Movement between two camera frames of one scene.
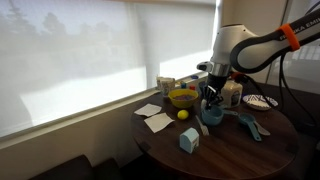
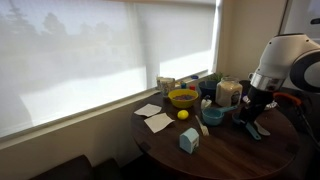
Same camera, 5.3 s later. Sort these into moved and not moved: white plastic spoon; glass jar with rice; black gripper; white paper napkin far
Moved: black gripper
Not moved: white plastic spoon; white paper napkin far; glass jar with rice
